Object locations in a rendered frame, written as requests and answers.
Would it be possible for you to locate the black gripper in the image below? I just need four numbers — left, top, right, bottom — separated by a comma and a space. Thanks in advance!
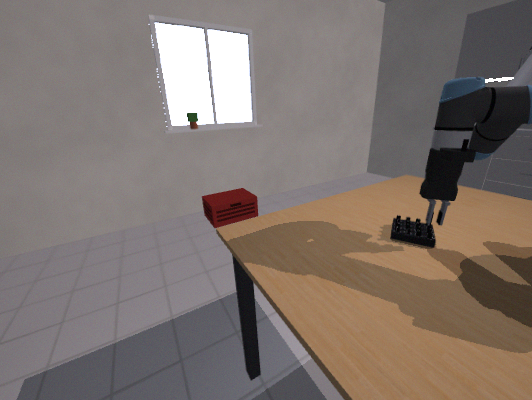
419, 130, 476, 226

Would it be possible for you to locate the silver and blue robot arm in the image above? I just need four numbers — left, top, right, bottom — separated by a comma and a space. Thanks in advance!
434, 47, 532, 160

